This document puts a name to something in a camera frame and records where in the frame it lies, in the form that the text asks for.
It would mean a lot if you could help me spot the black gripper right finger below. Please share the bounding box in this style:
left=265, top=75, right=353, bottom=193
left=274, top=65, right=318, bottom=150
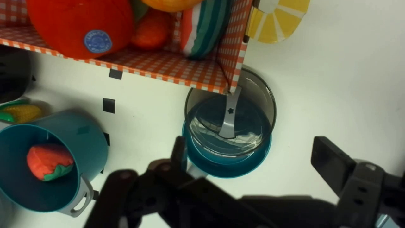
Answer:
left=310, top=135, right=386, bottom=228

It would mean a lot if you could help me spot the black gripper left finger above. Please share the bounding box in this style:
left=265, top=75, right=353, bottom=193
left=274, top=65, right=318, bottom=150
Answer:
left=143, top=135, right=238, bottom=214

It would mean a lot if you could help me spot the glass lid silver handle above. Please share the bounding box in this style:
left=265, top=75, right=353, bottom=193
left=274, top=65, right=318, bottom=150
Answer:
left=184, top=67, right=277, bottom=159

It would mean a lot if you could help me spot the small blue pan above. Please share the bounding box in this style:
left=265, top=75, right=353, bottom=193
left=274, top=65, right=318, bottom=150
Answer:
left=181, top=120, right=274, bottom=179

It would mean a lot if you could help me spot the teal toy pot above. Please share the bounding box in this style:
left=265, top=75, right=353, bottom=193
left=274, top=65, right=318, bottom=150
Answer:
left=0, top=107, right=110, bottom=219

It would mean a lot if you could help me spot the red checkered cardboard box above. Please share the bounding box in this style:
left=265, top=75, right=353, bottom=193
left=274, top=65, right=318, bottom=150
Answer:
left=0, top=0, right=255, bottom=94

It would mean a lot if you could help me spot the small red toy tomato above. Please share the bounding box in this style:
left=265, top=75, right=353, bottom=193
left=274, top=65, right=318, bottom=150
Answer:
left=129, top=7, right=175, bottom=53

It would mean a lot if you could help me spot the toy watermelon slice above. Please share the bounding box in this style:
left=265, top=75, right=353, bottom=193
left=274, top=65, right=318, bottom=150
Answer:
left=180, top=0, right=233, bottom=60

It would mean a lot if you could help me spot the toy strawberry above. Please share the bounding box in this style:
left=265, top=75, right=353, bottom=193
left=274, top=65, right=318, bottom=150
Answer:
left=26, top=141, right=76, bottom=182

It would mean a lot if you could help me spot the large orange toy fruit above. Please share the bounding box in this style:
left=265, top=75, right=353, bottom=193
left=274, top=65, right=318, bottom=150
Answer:
left=141, top=0, right=203, bottom=13

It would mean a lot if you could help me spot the toy lemon slice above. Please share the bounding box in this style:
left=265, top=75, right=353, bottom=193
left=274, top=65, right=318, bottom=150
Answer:
left=246, top=0, right=312, bottom=45

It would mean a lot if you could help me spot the toy corn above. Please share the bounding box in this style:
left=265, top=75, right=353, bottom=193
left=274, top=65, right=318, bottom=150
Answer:
left=0, top=97, right=46, bottom=125

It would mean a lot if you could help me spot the red toy apple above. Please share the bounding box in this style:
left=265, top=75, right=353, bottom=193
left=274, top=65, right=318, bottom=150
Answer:
left=26, top=0, right=136, bottom=59

